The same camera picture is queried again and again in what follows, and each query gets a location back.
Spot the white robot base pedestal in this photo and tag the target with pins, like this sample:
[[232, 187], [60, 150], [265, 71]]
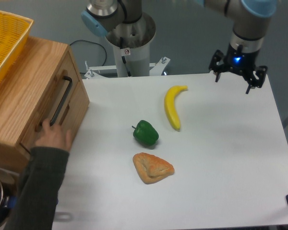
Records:
[[132, 52]]

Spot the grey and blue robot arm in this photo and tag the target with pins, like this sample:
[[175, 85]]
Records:
[[251, 18]]

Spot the yellow banana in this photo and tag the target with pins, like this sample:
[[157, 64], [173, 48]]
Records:
[[169, 105]]

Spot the wooden drawer cabinet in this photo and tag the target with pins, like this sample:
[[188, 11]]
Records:
[[20, 95]]

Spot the person's hand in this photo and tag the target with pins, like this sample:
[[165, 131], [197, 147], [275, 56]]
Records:
[[54, 137]]

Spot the triangular pastry bread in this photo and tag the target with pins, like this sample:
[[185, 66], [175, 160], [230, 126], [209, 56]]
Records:
[[152, 169]]

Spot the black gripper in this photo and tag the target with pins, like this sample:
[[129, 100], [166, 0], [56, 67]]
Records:
[[240, 60]]

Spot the wooden top drawer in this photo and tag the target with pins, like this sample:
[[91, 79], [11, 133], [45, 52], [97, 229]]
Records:
[[54, 103]]

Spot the green bell pepper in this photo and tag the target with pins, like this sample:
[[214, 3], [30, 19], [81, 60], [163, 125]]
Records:
[[145, 133]]

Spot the forearm in dark green sleeve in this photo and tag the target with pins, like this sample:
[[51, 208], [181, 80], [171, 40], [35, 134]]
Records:
[[38, 188]]

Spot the yellow plastic basket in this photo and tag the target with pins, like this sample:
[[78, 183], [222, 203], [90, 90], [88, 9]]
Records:
[[14, 32]]

